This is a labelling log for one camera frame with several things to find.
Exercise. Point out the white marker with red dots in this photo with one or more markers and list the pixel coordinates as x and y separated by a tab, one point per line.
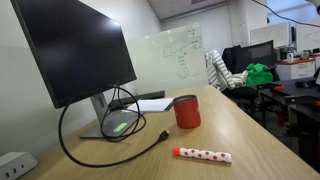
203	154

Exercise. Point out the red metal cup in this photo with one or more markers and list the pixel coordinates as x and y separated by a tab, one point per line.
187	111

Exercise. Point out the white paper notepad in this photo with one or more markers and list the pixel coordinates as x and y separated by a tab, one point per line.
154	105

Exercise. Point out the white whiteboard with green writing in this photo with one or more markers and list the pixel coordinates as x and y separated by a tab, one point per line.
170	60

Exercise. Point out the black keyboard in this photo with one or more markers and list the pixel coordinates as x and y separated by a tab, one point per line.
128	100

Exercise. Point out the black computer mouse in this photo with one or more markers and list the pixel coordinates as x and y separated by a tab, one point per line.
117	106

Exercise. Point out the grey monitor stand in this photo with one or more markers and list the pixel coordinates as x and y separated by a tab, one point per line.
110	124

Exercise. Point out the black office chair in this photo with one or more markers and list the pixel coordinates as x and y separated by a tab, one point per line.
238	58

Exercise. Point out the black computer monitor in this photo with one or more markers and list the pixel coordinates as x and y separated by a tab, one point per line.
79	51

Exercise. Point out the green plastic bag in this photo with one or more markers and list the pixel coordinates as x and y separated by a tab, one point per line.
258	74

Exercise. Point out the black side desk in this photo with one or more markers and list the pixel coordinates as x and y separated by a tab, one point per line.
298	117

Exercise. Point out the white drawer cabinet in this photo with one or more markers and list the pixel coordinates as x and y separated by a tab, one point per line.
296	70

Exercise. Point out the white power adapter box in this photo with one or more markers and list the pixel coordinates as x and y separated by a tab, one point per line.
15	164

